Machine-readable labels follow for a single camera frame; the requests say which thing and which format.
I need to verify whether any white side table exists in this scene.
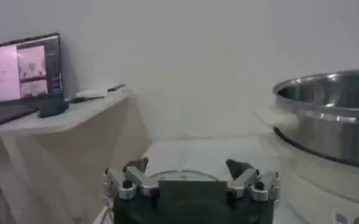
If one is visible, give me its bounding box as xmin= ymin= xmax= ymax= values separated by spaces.
xmin=0 ymin=86 xmax=151 ymax=224

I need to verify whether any black computer mouse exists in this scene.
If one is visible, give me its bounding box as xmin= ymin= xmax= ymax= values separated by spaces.
xmin=37 ymin=97 xmax=70 ymax=119

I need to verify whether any flat white box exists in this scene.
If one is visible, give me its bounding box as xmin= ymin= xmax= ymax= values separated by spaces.
xmin=75 ymin=88 xmax=108 ymax=100

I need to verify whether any white electric cooker base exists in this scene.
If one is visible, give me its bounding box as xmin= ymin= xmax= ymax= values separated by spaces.
xmin=258 ymin=130 xmax=359 ymax=224

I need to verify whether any black looped desk cable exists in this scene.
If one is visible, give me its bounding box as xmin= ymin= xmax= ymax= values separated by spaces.
xmin=65 ymin=96 xmax=90 ymax=104

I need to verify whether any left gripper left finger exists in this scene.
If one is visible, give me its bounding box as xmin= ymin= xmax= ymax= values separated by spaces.
xmin=105 ymin=156 xmax=159 ymax=201

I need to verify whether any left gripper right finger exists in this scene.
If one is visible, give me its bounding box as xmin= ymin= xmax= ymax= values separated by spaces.
xmin=226 ymin=158 xmax=281 ymax=202

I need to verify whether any steel steamer pot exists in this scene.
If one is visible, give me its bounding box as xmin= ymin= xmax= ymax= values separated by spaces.
xmin=272 ymin=69 xmax=359 ymax=170

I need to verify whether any black laptop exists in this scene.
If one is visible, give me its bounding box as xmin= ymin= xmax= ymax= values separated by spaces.
xmin=0 ymin=32 xmax=65 ymax=127

